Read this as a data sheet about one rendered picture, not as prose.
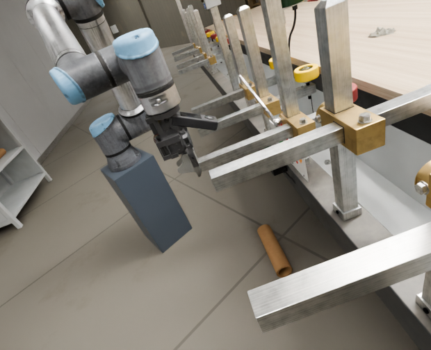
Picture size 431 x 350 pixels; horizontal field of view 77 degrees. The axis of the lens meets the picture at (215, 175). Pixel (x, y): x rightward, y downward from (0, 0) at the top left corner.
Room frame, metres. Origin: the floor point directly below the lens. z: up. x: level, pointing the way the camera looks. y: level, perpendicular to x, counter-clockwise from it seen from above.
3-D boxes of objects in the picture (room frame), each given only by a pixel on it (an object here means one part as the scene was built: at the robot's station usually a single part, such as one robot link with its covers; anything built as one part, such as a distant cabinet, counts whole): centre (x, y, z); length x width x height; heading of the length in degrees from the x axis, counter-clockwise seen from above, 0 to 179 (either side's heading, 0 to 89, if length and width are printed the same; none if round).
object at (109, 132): (1.45, 0.44, 0.79); 0.17 x 0.15 x 0.18; 105
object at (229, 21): (1.19, -0.27, 0.88); 0.03 x 0.03 x 0.48; 89
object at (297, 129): (0.67, -0.26, 0.84); 0.13 x 0.06 x 0.05; 179
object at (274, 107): (0.92, -0.27, 0.83); 0.13 x 0.06 x 0.05; 179
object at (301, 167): (0.72, -0.24, 0.75); 0.26 x 0.01 x 0.10; 179
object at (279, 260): (0.96, -0.14, 0.04); 0.30 x 0.08 x 0.08; 179
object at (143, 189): (1.45, 0.45, 0.30); 0.25 x 0.25 x 0.60; 28
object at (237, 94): (1.15, -0.23, 0.82); 0.43 x 0.03 x 0.04; 89
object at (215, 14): (1.45, -0.28, 0.92); 0.05 x 0.04 x 0.45; 179
